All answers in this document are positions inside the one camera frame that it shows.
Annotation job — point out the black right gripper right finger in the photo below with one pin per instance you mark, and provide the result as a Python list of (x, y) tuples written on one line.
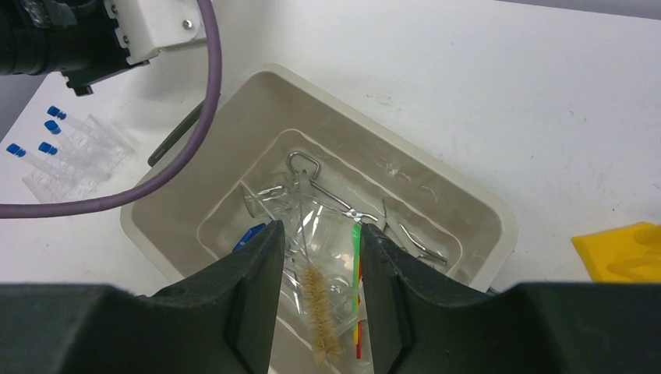
[(421, 321)]

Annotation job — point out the yellow test tube rack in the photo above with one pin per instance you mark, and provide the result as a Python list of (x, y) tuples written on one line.
[(629, 254)]

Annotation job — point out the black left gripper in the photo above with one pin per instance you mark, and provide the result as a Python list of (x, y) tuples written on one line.
[(75, 38)]

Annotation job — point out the clay pipe triangle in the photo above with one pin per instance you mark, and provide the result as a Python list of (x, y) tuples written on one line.
[(392, 225)]

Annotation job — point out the blue capped vial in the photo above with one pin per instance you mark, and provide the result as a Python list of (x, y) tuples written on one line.
[(71, 140), (40, 164), (64, 156), (71, 121)]

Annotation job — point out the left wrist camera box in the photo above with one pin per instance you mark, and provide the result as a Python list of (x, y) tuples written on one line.
[(147, 27)]

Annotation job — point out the rainbow plastic spoon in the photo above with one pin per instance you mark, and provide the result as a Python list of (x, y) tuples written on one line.
[(356, 280)]

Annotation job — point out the graduated cylinder blue base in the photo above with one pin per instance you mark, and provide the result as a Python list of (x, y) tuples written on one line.
[(250, 233)]

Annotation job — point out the test tube brush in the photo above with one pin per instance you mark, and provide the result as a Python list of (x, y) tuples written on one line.
[(324, 341)]

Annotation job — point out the small clear beaker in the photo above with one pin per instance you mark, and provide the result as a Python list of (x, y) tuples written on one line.
[(278, 196)]

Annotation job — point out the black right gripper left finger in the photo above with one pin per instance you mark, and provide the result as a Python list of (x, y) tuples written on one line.
[(218, 320)]

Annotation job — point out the beige plastic tub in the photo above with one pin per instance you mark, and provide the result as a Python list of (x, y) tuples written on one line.
[(277, 121)]

